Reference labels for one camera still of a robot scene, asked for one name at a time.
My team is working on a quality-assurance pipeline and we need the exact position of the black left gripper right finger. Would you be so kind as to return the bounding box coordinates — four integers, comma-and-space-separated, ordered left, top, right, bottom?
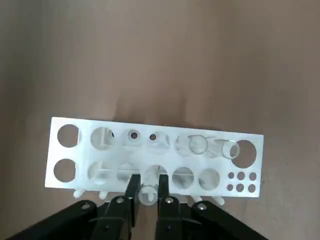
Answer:
154, 174, 270, 240

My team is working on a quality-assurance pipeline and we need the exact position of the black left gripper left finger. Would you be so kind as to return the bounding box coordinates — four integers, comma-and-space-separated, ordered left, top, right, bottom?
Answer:
7, 174, 141, 240

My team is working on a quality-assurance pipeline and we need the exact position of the clear glass test tube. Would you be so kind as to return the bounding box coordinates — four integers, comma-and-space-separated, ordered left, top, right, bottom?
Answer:
207, 138, 241, 160
138, 164, 161, 207
174, 134, 209, 156

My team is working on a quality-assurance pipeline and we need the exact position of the white test tube rack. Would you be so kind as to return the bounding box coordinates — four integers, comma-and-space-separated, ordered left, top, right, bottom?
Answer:
43, 116, 265, 206

